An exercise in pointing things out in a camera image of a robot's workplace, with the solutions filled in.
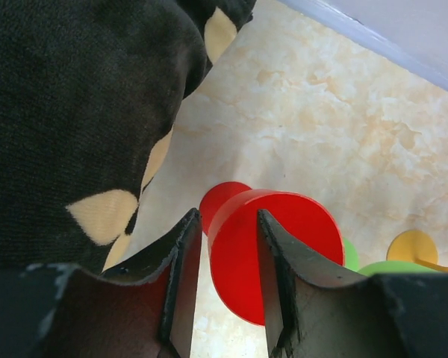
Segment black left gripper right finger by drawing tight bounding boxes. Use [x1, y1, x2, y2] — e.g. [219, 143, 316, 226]
[257, 210, 448, 357]

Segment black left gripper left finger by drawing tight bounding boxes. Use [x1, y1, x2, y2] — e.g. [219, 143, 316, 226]
[0, 209, 202, 357]

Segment green plastic wine glass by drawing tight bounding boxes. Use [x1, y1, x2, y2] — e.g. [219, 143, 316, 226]
[343, 238, 436, 276]

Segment red plastic wine glass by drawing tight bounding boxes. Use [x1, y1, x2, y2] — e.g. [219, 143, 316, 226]
[199, 181, 346, 325]

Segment orange plastic wine glass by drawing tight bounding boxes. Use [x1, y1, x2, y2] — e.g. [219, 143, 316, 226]
[386, 229, 448, 272]

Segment black floral blanket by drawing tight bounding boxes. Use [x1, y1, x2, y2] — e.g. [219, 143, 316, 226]
[0, 1, 255, 274]

